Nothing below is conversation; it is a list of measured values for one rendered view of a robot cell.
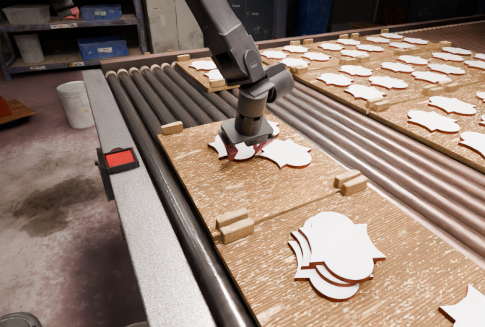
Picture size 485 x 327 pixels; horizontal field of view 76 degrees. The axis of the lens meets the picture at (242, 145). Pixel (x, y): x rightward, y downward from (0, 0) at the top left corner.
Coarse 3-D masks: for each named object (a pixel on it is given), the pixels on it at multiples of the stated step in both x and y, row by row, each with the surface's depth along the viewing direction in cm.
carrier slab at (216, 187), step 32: (192, 128) 88; (288, 128) 88; (192, 160) 74; (224, 160) 74; (256, 160) 74; (320, 160) 74; (192, 192) 64; (224, 192) 64; (256, 192) 64; (288, 192) 64; (320, 192) 64
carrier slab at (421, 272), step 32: (256, 224) 56; (288, 224) 56; (384, 224) 56; (416, 224) 56; (224, 256) 50; (256, 256) 50; (288, 256) 50; (416, 256) 50; (448, 256) 50; (256, 288) 45; (288, 288) 45; (384, 288) 45; (416, 288) 45; (448, 288) 45; (480, 288) 45; (256, 320) 42; (288, 320) 41; (320, 320) 41; (352, 320) 41; (384, 320) 41; (416, 320) 41; (448, 320) 41
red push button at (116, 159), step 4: (120, 152) 78; (124, 152) 78; (128, 152) 78; (108, 156) 77; (112, 156) 77; (116, 156) 77; (120, 156) 77; (124, 156) 77; (128, 156) 77; (132, 156) 77; (108, 160) 75; (112, 160) 75; (116, 160) 75; (120, 160) 75; (124, 160) 75; (128, 160) 75; (132, 160) 75; (108, 164) 74; (112, 164) 74; (116, 164) 74; (120, 164) 74
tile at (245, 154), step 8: (216, 136) 82; (208, 144) 79; (216, 144) 78; (240, 144) 78; (224, 152) 75; (240, 152) 75; (248, 152) 75; (232, 160) 74; (240, 160) 73; (248, 160) 74
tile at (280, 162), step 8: (272, 144) 79; (280, 144) 79; (288, 144) 79; (296, 144) 79; (264, 152) 75; (272, 152) 75; (280, 152) 75; (288, 152) 75; (296, 152) 75; (304, 152) 75; (272, 160) 73; (280, 160) 72; (288, 160) 72; (296, 160) 72; (304, 160) 72; (280, 168) 70; (296, 168) 71
